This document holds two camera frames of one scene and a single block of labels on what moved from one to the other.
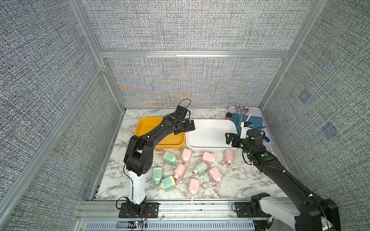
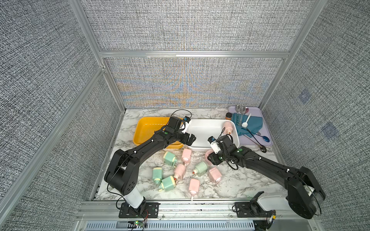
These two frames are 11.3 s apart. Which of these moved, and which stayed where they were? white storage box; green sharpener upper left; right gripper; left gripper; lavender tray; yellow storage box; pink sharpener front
Moved: left gripper; right gripper
Stayed: lavender tray; pink sharpener front; yellow storage box; white storage box; green sharpener upper left
